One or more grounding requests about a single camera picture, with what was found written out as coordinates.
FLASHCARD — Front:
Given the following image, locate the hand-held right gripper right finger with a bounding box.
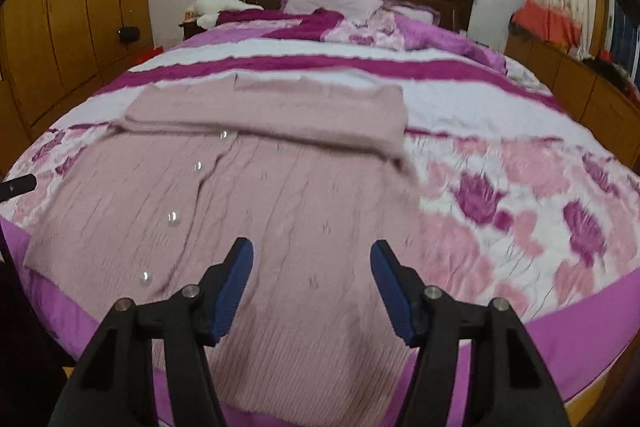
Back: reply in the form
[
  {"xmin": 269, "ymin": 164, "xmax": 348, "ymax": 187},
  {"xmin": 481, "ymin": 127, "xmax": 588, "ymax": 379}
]
[{"xmin": 370, "ymin": 239, "xmax": 573, "ymax": 427}]

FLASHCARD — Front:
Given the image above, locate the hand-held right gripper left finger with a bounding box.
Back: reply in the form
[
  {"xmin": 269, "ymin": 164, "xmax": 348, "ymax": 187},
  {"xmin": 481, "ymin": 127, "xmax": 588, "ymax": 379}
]
[{"xmin": 47, "ymin": 237, "xmax": 255, "ymax": 427}]

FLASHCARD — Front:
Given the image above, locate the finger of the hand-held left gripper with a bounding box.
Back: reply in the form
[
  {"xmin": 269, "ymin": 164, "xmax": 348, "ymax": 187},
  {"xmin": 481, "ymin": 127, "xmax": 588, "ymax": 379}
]
[{"xmin": 0, "ymin": 174, "xmax": 38, "ymax": 202}]

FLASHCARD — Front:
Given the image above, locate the pink fleece blanket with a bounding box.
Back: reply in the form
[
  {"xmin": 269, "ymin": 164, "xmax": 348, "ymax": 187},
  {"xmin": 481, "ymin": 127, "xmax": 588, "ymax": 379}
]
[{"xmin": 22, "ymin": 74, "xmax": 426, "ymax": 413}]

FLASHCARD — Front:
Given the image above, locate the dark clothes pile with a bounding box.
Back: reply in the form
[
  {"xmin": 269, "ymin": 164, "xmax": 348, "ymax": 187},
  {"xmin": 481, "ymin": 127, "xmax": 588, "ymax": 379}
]
[{"xmin": 580, "ymin": 52, "xmax": 640, "ymax": 104}]

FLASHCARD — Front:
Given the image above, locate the orange wooden wardrobe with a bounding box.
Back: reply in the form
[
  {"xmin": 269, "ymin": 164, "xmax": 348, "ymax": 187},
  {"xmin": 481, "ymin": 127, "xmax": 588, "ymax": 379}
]
[{"xmin": 0, "ymin": 0, "xmax": 157, "ymax": 170}]

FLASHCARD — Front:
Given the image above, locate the pink floral bed blanket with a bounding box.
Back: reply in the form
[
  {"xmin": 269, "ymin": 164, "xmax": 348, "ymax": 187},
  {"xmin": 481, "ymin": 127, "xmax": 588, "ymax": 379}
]
[{"xmin": 0, "ymin": 9, "xmax": 640, "ymax": 328}]

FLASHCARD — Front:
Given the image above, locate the purple bed sheet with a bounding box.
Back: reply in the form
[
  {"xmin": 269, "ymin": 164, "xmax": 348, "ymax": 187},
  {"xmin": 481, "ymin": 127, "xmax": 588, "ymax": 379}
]
[{"xmin": 0, "ymin": 222, "xmax": 640, "ymax": 427}]

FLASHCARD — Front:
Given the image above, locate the dark wooden nightstand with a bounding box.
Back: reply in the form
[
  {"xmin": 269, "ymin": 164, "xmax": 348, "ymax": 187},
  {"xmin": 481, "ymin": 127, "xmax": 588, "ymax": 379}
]
[{"xmin": 178, "ymin": 19, "xmax": 207, "ymax": 42}]

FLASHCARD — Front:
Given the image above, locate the folded purple floral quilt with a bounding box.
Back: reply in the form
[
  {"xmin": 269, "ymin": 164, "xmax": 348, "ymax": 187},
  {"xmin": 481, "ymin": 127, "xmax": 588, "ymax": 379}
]
[{"xmin": 215, "ymin": 8, "xmax": 508, "ymax": 72}]

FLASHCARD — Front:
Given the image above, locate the low orange wooden cabinet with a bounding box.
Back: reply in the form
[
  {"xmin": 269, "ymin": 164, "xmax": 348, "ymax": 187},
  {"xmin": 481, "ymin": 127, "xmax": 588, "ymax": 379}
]
[{"xmin": 504, "ymin": 32, "xmax": 640, "ymax": 170}]

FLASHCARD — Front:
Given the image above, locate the white cloth on nightstand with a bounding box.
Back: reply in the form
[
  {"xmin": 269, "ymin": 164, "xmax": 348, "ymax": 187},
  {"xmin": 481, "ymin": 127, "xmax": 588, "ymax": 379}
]
[{"xmin": 192, "ymin": 0, "xmax": 264, "ymax": 28}]

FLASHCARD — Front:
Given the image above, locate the small purple frilled pillow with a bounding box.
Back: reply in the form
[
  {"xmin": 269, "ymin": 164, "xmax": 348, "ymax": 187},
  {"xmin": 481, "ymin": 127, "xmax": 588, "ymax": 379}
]
[{"xmin": 390, "ymin": 4, "xmax": 437, "ymax": 26}]

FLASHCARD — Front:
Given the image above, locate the light purple pillow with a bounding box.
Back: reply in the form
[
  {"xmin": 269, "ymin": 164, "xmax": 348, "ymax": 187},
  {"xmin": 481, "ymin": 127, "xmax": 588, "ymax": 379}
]
[{"xmin": 282, "ymin": 0, "xmax": 385, "ymax": 26}]

